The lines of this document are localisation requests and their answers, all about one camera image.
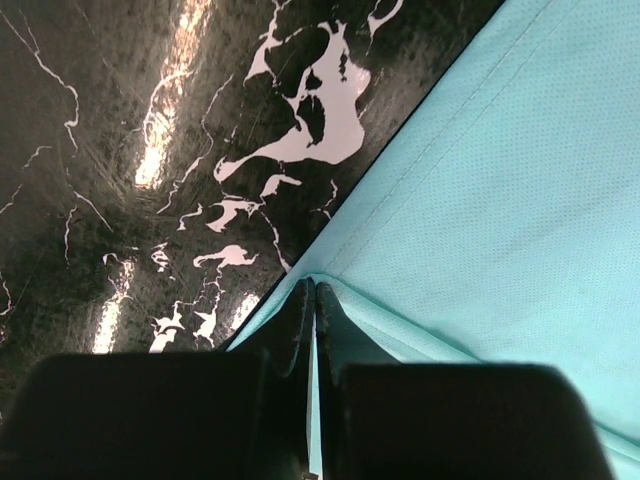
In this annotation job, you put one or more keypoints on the teal t-shirt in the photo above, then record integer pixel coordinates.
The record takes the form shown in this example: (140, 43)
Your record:
(502, 221)

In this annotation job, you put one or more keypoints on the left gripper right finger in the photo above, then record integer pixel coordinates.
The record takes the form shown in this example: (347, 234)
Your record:
(382, 419)

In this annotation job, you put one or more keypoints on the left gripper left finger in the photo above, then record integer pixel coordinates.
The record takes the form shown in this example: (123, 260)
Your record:
(238, 414)

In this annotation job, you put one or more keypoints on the black marble pattern mat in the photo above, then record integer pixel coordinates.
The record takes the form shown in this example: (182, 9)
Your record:
(164, 163)

